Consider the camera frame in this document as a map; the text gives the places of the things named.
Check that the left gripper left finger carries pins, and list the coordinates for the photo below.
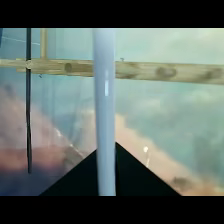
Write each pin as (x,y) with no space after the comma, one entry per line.
(78,181)

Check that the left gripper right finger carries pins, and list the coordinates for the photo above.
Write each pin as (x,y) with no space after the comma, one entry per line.
(140,178)

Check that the white clothes hanger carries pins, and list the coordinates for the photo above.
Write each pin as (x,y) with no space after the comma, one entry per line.
(104,110)

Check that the wooden peg rack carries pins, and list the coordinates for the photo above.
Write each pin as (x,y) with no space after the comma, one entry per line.
(150,71)

